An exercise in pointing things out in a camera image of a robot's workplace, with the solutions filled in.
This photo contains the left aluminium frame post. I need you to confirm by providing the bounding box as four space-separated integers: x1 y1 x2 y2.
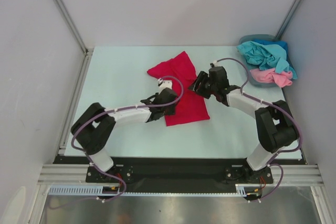
38 0 94 57

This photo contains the left light blue cable duct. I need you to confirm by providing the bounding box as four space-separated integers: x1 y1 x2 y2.
49 185 119 196

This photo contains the aluminium frame post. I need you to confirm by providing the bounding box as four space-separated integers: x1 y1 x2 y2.
38 0 94 57
275 0 303 40

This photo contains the right aluminium frame post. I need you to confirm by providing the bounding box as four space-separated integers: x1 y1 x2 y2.
275 0 303 40

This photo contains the grey plastic bin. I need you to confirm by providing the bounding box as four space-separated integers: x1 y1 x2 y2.
237 35 298 88

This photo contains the pink t shirt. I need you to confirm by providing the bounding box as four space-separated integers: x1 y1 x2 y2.
250 68 293 88

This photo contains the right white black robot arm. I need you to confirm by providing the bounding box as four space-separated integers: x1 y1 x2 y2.
188 66 299 183

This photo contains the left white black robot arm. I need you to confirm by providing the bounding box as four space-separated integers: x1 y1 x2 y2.
70 88 182 182

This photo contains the right light blue cable duct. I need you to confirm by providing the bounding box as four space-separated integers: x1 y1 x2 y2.
235 184 266 197

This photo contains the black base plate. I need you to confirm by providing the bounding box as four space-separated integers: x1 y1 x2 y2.
52 157 274 194

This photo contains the light blue cable duct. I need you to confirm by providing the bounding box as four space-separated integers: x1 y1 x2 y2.
235 184 266 197
49 185 119 196

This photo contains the red t shirt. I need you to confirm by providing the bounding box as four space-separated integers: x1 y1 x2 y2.
147 51 210 126

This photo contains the dark blue t shirt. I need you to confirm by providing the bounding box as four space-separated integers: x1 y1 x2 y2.
253 39 288 52

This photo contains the light blue t shirt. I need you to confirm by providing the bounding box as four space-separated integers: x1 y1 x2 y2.
237 41 298 79

